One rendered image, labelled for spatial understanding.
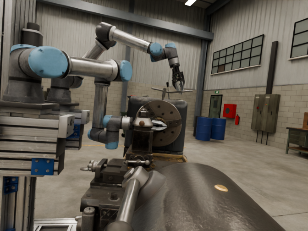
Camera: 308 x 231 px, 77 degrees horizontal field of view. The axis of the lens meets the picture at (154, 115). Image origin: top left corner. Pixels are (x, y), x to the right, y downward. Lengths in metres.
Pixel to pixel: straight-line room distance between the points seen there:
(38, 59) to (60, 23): 11.21
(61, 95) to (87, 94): 9.87
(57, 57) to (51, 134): 0.31
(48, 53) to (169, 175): 0.72
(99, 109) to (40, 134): 0.40
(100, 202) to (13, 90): 0.57
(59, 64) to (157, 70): 11.34
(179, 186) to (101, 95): 1.07
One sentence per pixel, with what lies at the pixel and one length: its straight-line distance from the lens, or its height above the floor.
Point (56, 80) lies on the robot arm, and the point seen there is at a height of 1.30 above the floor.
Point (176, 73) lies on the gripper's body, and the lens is 1.38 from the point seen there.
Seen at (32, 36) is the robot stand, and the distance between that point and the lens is 1.26.
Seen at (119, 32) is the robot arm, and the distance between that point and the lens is 1.37.
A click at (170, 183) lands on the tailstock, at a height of 1.14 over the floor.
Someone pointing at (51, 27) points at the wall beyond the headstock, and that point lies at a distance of 12.02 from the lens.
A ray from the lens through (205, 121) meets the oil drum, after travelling 7.70.
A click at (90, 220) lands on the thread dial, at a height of 0.86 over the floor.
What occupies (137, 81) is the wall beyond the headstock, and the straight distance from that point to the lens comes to 11.70.
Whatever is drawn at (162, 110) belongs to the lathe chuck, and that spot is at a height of 1.17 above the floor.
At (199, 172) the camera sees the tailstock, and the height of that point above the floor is 1.15.
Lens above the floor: 1.20
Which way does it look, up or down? 3 degrees down
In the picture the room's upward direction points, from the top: 5 degrees clockwise
